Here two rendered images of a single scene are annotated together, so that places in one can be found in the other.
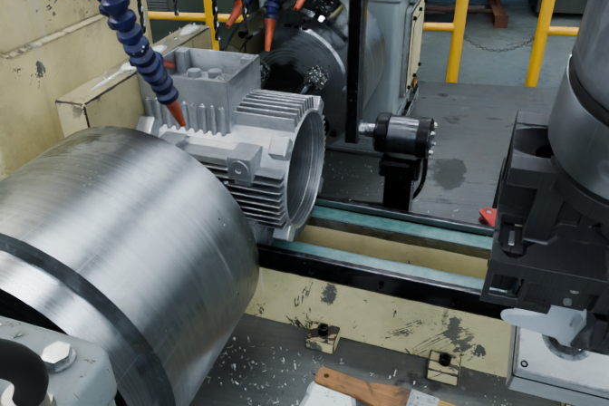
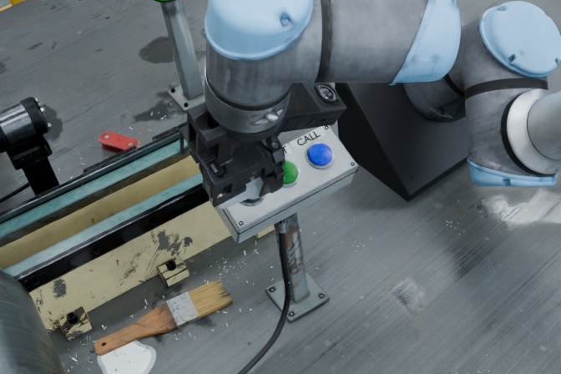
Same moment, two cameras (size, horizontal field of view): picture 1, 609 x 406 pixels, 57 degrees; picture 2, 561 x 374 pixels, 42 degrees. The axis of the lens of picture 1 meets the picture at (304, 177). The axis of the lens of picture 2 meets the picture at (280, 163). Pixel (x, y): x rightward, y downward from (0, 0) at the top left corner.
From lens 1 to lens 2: 38 cm
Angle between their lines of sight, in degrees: 37
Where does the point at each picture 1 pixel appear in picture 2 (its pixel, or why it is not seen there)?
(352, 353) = (105, 315)
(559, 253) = (240, 160)
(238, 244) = (20, 293)
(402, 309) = (121, 255)
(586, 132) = (236, 114)
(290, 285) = not seen: hidden behind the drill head
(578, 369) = (265, 204)
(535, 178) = (218, 138)
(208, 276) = (31, 325)
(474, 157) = (51, 94)
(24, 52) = not seen: outside the picture
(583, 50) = (219, 87)
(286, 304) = not seen: hidden behind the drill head
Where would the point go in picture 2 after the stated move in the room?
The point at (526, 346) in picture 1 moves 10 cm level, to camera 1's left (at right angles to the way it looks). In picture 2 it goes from (235, 213) to (174, 270)
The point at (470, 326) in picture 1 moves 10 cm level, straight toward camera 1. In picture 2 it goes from (173, 229) to (199, 275)
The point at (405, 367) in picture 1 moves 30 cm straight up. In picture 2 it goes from (149, 292) to (92, 145)
